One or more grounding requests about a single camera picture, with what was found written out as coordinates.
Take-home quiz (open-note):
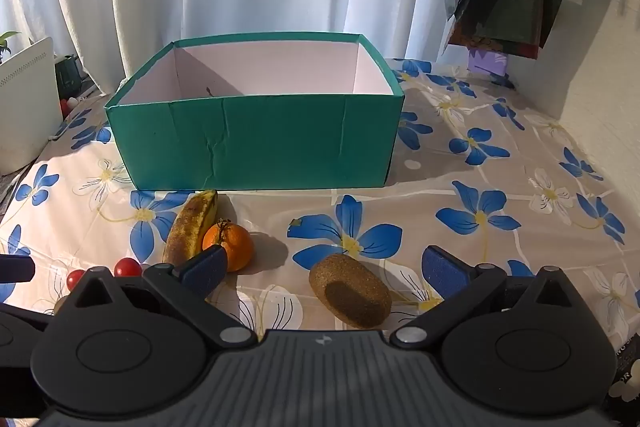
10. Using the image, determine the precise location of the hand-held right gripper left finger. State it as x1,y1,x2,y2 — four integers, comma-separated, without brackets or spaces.
64,245,257,349

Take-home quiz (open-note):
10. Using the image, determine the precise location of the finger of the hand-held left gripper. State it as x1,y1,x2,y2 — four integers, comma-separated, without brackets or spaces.
0,255,36,284
0,304,53,349

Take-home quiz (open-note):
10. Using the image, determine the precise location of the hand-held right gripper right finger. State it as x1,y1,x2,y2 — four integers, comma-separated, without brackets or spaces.
391,245,587,349

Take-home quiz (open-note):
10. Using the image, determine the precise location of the orange tangerine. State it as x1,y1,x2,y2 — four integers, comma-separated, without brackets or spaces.
201,219,254,273

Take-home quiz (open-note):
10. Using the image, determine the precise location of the large brown kiwi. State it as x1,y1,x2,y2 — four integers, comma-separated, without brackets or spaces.
308,253,392,329

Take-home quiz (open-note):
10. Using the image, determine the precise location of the teal cardboard box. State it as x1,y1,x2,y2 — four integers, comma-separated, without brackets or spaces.
104,32,405,191

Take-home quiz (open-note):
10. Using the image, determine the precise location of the blue floral tablecloth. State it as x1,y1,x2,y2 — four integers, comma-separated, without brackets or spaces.
0,57,640,408

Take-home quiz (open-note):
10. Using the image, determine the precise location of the white plastic appliance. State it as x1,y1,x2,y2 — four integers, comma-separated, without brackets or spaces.
0,37,64,175

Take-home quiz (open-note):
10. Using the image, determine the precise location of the green ceramic pot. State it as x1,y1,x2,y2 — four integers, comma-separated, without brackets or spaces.
54,54,87,98

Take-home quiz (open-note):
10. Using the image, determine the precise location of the purple box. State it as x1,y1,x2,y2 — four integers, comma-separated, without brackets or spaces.
467,47,509,76

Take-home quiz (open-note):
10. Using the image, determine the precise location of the black printed bag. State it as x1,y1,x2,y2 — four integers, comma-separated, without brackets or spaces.
604,341,640,414

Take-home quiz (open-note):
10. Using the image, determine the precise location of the green potted plant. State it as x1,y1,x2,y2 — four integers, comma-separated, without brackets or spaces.
0,31,23,64

